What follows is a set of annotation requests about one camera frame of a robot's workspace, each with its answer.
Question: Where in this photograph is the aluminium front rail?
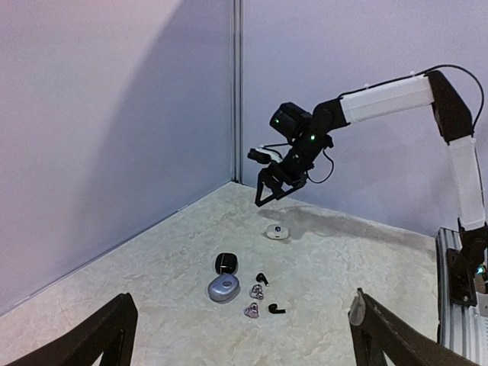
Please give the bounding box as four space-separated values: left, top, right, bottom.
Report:
435 227 487 365

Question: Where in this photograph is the black earbud upper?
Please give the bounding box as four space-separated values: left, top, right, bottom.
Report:
255 272 270 287

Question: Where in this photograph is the black earbud lower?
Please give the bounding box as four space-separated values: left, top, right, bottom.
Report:
268 303 286 314

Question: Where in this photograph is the right frame post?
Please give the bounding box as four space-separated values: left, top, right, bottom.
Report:
232 0 243 184

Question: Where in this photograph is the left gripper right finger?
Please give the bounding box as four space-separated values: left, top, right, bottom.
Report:
348 288 474 366

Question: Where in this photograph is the black earbud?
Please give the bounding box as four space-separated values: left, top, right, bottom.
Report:
268 303 286 314
255 272 270 287

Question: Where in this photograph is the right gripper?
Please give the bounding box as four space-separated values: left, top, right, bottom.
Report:
255 153 315 206

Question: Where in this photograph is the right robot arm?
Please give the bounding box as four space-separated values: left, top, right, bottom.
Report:
248 66 486 235

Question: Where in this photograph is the purple round charging case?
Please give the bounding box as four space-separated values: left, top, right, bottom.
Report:
207 274 240 303

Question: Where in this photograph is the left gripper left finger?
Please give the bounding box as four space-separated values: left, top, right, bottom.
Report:
10 293 138 366

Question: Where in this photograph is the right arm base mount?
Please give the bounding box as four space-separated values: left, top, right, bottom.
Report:
446 224 487 307

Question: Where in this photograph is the black charging case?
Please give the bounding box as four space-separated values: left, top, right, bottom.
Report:
214 252 239 275

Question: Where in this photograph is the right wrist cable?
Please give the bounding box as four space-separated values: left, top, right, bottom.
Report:
308 150 336 185

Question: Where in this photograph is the white earbud charging case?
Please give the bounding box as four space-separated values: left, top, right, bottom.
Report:
265 224 289 240

